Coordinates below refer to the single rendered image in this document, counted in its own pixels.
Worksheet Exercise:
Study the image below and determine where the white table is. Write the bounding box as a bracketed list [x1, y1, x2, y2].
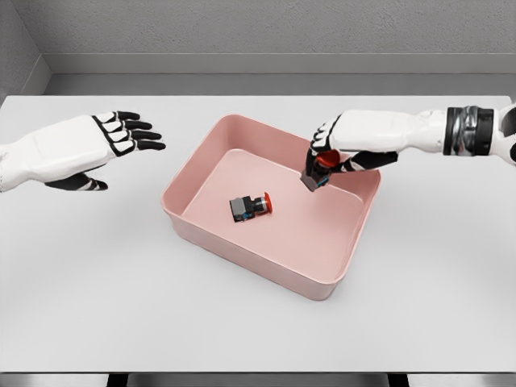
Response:
[0, 94, 516, 387]

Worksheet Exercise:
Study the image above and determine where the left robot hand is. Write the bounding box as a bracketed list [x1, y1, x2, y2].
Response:
[27, 110, 168, 193]

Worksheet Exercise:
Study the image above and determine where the red-button industrial switch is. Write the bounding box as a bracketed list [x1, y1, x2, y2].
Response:
[228, 192, 274, 223]
[300, 150, 339, 193]

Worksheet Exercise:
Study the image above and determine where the pink rectangular basket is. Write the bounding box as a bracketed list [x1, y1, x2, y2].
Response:
[160, 114, 382, 302]

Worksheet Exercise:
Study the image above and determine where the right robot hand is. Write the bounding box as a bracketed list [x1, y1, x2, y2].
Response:
[303, 109, 402, 177]

